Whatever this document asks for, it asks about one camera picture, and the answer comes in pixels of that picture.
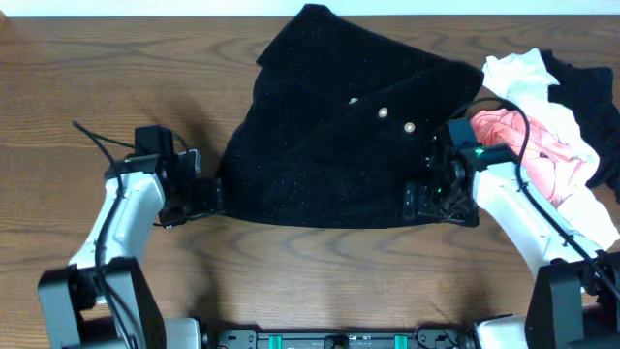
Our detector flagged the black sparkly cardigan pearl buttons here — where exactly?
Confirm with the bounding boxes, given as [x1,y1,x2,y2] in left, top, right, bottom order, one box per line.
[217,4,483,229]

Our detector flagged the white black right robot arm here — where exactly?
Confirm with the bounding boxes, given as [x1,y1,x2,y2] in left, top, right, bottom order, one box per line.
[403,141,619,348]

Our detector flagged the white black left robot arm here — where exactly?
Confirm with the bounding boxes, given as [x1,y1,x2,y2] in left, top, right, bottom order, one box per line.
[38,149,223,348]

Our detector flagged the pink crumpled shirt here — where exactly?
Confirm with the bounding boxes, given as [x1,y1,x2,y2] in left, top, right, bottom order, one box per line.
[470,109,597,207]

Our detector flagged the white crumpled shirt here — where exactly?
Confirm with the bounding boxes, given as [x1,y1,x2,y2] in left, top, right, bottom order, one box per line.
[482,48,619,250]

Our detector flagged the black crumpled garment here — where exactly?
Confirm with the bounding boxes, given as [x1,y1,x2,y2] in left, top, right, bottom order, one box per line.
[542,50,619,193]

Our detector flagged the black mounting rail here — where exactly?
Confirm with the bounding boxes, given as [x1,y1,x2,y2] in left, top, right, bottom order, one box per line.
[201,326,478,349]

